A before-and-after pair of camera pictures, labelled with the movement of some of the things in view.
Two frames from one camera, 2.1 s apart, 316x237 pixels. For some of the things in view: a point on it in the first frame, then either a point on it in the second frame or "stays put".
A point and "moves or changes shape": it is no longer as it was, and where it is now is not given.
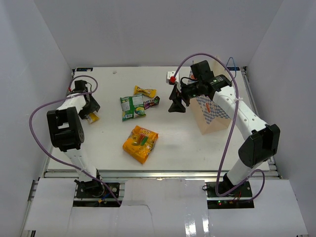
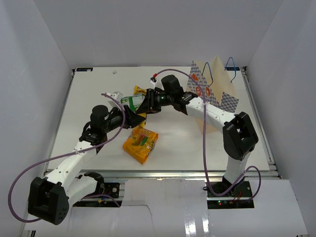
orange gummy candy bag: x=139 y=143 stays put
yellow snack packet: x=93 y=117 moves or changes shape
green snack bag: x=132 y=107 stays put
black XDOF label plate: x=84 y=69 stays put
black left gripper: x=94 y=106 → x=131 y=119
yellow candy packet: x=151 y=93 stays put
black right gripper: x=177 y=106 → x=148 y=104
